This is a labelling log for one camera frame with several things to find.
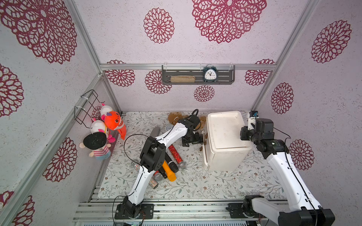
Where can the grey pencil case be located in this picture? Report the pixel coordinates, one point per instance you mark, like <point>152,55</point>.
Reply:
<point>155,132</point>

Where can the red glitter microphone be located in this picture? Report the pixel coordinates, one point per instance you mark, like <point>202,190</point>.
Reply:
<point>177,157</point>
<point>158,177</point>

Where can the black microphone long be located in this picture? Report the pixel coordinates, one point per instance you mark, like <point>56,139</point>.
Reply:
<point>163,172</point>

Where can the pink white plush doll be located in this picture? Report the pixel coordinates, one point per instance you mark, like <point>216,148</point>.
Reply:
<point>100,126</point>

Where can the horizontal aluminium wall rail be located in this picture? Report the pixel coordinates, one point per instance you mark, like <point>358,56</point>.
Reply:
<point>189,66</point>

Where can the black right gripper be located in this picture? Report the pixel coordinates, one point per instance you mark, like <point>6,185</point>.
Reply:
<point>244,133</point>

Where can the grey wall shelf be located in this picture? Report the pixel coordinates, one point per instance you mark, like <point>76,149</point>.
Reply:
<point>225,77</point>

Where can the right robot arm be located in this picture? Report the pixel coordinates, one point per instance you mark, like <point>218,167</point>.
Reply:
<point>304,209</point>

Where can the white plastic drawer cabinet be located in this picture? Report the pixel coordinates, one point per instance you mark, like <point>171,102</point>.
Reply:
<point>224,150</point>

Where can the black wire wall basket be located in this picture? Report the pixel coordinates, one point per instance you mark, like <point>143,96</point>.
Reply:
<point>85,113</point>

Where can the green alarm clock on shelf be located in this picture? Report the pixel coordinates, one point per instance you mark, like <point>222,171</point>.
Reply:
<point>210,74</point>

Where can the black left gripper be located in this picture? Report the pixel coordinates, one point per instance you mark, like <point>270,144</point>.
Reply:
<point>200,139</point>

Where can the brown teddy bear plush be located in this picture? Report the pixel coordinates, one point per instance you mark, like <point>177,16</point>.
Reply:
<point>174,117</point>

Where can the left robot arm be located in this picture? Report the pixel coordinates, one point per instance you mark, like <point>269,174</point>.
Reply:
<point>153,154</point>

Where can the rainbow rhinestone microphone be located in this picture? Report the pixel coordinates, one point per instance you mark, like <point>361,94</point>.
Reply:
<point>152,183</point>

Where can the tan pouch on shelf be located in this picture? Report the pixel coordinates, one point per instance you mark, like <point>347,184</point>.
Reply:
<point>182,79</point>

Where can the aluminium corner frame post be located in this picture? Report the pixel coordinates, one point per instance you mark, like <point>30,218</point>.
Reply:
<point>293,39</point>

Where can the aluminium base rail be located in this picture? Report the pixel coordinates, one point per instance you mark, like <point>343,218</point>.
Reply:
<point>166,210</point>

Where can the orange fish plush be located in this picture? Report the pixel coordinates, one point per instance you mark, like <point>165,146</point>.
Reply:
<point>114,122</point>

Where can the small white alarm clock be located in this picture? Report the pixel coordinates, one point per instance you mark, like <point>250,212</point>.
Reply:
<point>168,127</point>

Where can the black haired doll plush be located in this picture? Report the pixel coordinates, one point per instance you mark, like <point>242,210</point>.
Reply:
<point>97,143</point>

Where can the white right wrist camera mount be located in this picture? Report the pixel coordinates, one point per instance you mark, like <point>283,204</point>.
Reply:
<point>253,115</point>

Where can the orange yellow microphone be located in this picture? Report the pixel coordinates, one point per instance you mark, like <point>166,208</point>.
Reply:
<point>170,174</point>

